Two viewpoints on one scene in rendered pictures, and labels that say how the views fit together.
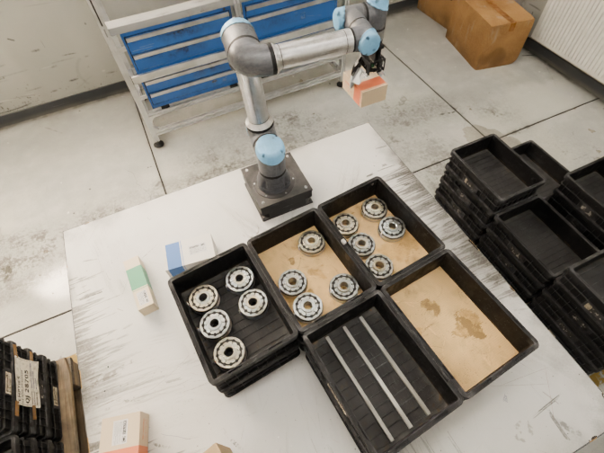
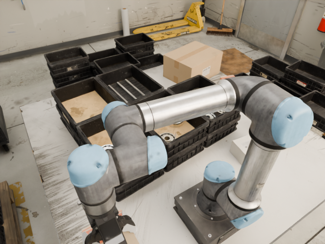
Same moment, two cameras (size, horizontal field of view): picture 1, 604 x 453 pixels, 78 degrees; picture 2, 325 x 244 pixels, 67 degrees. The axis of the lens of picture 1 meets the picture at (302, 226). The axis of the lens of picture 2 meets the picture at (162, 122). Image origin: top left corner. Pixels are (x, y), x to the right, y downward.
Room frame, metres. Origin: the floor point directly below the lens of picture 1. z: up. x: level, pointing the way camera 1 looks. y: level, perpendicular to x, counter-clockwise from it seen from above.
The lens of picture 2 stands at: (1.67, -0.23, 1.81)
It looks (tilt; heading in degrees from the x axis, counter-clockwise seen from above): 41 degrees down; 169
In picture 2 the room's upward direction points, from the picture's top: 1 degrees clockwise
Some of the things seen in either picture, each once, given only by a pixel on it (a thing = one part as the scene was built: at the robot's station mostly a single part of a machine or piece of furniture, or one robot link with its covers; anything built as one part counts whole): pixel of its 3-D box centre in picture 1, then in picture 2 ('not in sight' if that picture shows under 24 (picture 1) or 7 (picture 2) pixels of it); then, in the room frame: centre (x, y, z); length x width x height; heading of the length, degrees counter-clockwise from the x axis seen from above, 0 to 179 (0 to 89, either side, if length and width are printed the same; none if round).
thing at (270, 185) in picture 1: (272, 173); (214, 194); (1.12, 0.11, 0.85); 0.15 x 0.15 x 0.10
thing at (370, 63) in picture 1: (372, 55); (102, 212); (1.34, -0.32, 1.24); 0.09 x 0.08 x 0.12; 22
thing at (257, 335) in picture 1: (233, 313); (203, 103); (0.49, 0.25, 0.87); 0.40 x 0.30 x 0.11; 27
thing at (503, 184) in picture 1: (482, 191); not in sight; (1.32, -1.05, 0.37); 0.40 x 0.30 x 0.45; 22
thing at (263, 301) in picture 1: (253, 302); not in sight; (0.52, 0.19, 0.86); 0.10 x 0.10 x 0.01
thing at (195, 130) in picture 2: (308, 264); (166, 114); (0.62, -0.01, 0.92); 0.40 x 0.30 x 0.02; 27
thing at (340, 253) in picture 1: (308, 271); (166, 121); (0.62, -0.01, 0.87); 0.40 x 0.30 x 0.11; 27
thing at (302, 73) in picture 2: not in sight; (302, 90); (-0.17, 1.59, 0.37); 0.42 x 0.34 x 0.46; 22
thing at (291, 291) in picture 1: (292, 281); not in sight; (0.59, 0.05, 0.86); 0.10 x 0.10 x 0.01
